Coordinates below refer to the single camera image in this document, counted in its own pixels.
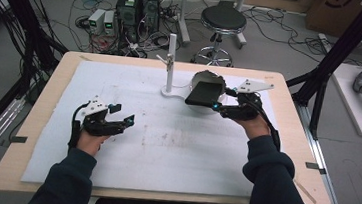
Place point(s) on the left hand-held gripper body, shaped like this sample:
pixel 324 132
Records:
pixel 94 125

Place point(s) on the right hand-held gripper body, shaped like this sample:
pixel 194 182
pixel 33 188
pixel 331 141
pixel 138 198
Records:
pixel 248 110

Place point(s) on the black wallet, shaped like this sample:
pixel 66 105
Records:
pixel 203 93

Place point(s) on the white jagged-rim bowl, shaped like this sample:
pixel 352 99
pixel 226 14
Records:
pixel 201 77

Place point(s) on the white hook stand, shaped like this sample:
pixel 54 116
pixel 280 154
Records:
pixel 169 79

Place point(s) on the person's left hand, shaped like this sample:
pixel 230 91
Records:
pixel 89 143

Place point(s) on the person's right hand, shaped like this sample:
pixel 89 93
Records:
pixel 255 129

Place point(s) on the white table mat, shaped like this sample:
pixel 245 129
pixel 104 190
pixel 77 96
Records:
pixel 163 160

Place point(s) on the wooden table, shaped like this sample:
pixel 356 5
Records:
pixel 53 86

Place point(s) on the grey metal stand leg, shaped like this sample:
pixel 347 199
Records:
pixel 241 20
pixel 184 22

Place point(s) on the black round stool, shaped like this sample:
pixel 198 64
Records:
pixel 223 19

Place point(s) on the black tape piece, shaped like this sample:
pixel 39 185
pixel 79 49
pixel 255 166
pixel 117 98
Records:
pixel 18 140
pixel 315 166

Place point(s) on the grey power supply unit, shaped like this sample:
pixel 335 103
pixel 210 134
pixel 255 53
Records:
pixel 109 23
pixel 95 20

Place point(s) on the black computer tower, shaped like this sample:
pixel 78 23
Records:
pixel 150 8
pixel 127 13

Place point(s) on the white floor platform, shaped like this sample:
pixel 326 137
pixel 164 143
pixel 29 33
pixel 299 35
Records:
pixel 346 98

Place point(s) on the tan tape strip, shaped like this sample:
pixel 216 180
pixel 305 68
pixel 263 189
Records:
pixel 306 192

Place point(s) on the white power strip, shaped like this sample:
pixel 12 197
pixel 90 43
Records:
pixel 325 42

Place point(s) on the cardboard box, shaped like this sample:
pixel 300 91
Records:
pixel 338 13

